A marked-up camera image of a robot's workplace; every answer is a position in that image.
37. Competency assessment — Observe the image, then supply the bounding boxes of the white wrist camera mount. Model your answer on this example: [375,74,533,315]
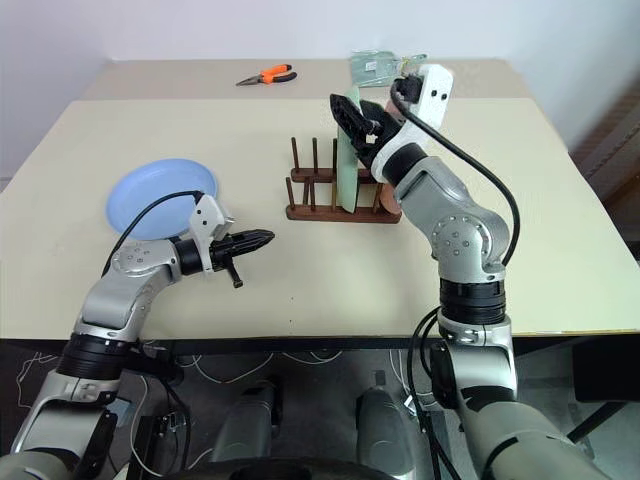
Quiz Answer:
[187,193,236,275]
[372,63,455,183]

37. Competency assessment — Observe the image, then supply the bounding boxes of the dark grey rounded shape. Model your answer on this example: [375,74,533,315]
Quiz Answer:
[211,379,284,464]

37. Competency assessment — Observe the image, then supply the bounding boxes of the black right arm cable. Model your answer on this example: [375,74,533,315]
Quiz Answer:
[389,73,520,265]

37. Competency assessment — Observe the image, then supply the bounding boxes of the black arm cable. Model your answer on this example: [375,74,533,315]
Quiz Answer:
[389,73,520,265]
[102,191,207,277]

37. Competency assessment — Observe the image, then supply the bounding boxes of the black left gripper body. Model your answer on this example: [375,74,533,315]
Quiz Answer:
[206,231,246,291]

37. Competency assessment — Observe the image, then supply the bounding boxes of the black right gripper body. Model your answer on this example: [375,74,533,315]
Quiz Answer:
[353,123,396,171]

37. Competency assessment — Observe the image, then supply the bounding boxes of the clear plastic bag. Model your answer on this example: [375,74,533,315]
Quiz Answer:
[348,49,429,88]

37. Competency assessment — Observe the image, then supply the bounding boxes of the blue plate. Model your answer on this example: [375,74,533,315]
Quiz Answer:
[104,158,220,241]

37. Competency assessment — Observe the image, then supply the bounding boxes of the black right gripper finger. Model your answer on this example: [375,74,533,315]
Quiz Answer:
[359,99,402,135]
[328,93,375,150]

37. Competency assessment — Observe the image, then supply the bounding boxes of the orange handled pliers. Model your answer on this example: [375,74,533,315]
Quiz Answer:
[235,63,298,88]

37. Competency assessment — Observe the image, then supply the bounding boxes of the wooden dish rack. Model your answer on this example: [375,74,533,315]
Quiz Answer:
[284,136,402,225]

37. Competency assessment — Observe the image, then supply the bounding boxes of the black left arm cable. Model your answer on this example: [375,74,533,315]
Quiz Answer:
[102,191,207,277]

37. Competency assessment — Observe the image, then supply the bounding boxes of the thin white wire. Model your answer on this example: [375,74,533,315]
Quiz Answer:
[188,349,344,387]

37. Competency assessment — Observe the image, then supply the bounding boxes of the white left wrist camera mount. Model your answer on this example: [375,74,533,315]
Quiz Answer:
[187,193,236,275]

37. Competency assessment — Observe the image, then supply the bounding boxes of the black box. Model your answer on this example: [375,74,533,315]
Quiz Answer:
[571,335,640,404]

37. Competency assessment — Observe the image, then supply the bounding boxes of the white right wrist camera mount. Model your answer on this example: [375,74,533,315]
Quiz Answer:
[372,63,455,183]

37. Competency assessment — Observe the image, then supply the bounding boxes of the green plate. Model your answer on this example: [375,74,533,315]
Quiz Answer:
[335,85,363,214]

